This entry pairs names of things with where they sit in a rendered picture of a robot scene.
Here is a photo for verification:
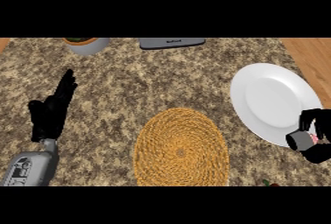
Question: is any small red and green thing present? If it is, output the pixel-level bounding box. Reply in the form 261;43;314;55
261;178;282;187

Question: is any grey appliance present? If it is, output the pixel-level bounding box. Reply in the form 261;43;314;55
137;37;206;51

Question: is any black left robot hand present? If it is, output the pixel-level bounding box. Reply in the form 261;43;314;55
26;68;78;144

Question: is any cupcake with grey wrapper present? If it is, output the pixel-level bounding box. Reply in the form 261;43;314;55
283;129;320;152

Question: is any round woven yellow placemat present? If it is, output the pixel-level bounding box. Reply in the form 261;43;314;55
133;107;230;187

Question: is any white plate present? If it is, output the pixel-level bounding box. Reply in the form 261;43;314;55
229;62;325;149

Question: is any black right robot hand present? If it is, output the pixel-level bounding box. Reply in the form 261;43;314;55
295;108;331;165

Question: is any grey pot with orange rim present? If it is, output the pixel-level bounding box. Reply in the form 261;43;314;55
62;37;110;57

